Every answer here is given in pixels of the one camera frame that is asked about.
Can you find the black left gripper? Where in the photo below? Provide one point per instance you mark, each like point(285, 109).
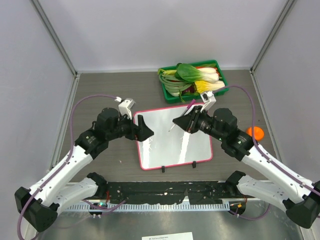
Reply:
point(140, 132)

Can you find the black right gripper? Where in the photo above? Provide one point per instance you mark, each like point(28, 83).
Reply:
point(188, 122)

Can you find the magenta capped whiteboard marker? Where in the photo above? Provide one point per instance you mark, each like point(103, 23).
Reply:
point(184, 112)

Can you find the pink framed whiteboard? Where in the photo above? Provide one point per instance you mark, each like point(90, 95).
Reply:
point(170, 147)

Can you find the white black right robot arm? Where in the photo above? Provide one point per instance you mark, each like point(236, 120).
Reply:
point(292, 193)

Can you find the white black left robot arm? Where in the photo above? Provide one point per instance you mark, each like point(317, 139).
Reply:
point(42, 203)

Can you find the green plastic tray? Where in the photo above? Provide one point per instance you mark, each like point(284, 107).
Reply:
point(191, 93)

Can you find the yellow leaf cabbage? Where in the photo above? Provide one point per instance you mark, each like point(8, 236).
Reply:
point(202, 86)

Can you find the green long beans bundle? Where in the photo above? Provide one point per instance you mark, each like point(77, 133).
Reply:
point(172, 83)

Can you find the green bok choy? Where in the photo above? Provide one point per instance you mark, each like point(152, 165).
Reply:
point(190, 74)

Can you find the red chili pepper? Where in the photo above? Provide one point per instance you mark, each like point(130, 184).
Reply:
point(208, 69)

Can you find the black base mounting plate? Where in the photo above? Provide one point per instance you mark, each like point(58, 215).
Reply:
point(171, 192)

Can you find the orange ball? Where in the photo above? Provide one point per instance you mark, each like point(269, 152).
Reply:
point(259, 134)

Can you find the white paper label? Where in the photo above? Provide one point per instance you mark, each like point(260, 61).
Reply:
point(173, 236)

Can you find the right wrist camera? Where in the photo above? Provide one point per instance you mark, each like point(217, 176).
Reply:
point(208, 98)

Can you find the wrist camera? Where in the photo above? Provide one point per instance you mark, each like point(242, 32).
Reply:
point(208, 98)
point(124, 108)

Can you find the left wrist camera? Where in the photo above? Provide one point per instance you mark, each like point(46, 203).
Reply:
point(124, 108)

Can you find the grey slotted cable duct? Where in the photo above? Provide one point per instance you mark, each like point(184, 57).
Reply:
point(185, 206)

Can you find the right aluminium frame post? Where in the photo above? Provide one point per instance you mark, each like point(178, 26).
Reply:
point(284, 13)

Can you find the aluminium frame post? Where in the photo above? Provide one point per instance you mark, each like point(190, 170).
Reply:
point(52, 33)
point(284, 13)

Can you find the left aluminium frame post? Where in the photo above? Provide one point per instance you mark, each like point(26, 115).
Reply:
point(52, 33)

